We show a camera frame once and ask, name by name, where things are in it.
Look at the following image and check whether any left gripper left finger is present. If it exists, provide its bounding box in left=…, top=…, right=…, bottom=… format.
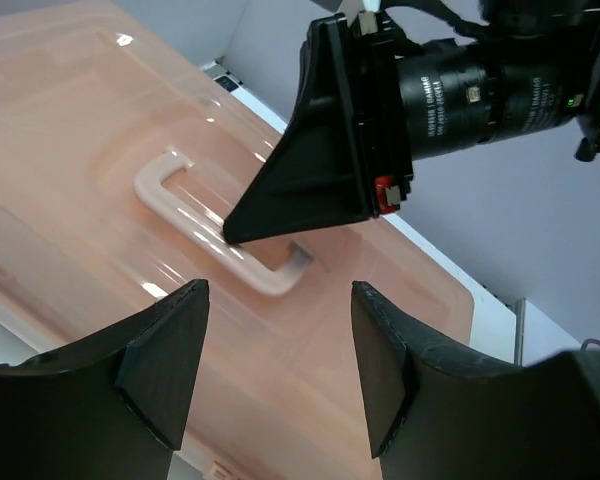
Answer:
left=0, top=279, right=209, bottom=479

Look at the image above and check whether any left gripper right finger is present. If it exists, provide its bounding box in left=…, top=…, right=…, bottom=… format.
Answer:
left=351, top=282, right=600, bottom=479

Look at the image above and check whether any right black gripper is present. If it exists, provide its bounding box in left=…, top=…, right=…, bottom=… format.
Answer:
left=223, top=11, right=414, bottom=245

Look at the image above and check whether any pink plastic toolbox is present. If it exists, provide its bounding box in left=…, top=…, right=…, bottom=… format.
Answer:
left=0, top=2, right=474, bottom=479

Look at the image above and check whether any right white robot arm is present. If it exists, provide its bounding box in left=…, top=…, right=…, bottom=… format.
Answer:
left=222, top=1, right=600, bottom=245

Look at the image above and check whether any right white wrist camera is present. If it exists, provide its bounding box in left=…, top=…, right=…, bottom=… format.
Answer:
left=337, top=0, right=382, bottom=24

